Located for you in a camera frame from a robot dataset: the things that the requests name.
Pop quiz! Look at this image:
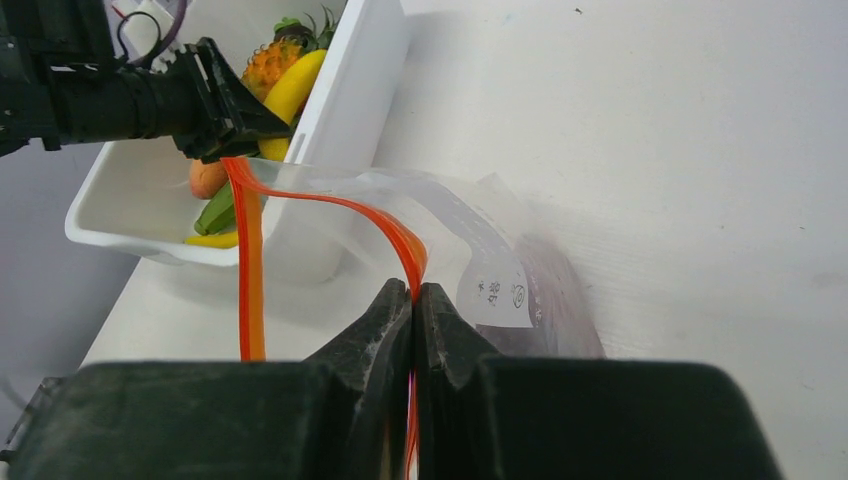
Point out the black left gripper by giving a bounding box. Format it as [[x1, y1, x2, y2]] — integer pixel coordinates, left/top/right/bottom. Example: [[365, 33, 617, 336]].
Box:
[[112, 37, 293, 162]]

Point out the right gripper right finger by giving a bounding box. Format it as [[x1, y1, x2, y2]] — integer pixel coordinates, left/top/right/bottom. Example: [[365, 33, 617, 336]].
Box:
[[413, 283, 504, 479]]

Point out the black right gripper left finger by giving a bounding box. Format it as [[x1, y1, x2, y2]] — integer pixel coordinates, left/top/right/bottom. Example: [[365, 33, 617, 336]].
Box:
[[306, 279, 412, 479]]

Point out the clear zip top bag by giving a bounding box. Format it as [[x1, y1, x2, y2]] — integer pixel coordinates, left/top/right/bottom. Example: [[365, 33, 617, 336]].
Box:
[[220, 156, 607, 480]]

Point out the purple toy grape bunch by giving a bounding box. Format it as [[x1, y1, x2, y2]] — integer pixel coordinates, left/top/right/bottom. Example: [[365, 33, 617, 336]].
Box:
[[475, 234, 605, 359]]

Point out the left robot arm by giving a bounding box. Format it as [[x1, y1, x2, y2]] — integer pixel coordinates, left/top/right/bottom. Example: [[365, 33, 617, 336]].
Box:
[[1, 1, 294, 163]]

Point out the yellow toy banana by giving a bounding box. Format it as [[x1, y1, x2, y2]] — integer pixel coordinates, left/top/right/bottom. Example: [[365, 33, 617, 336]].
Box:
[[258, 49, 327, 162]]

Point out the orange toy pineapple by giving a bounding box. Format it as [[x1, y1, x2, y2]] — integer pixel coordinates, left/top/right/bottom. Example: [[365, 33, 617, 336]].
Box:
[[241, 6, 339, 101]]

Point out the orange toy peach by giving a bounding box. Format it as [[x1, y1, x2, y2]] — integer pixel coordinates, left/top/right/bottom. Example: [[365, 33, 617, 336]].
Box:
[[188, 159, 228, 200]]

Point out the green toy vegetable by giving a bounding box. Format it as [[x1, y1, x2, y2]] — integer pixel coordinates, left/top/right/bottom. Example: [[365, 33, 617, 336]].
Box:
[[194, 183, 236, 236]]

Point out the dark toy mangosteen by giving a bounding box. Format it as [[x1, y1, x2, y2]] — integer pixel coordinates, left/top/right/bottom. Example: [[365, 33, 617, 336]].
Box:
[[273, 17, 315, 47]]

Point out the white plastic bin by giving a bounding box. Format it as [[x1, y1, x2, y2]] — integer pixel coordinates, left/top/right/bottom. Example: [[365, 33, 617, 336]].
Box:
[[65, 1, 410, 284]]

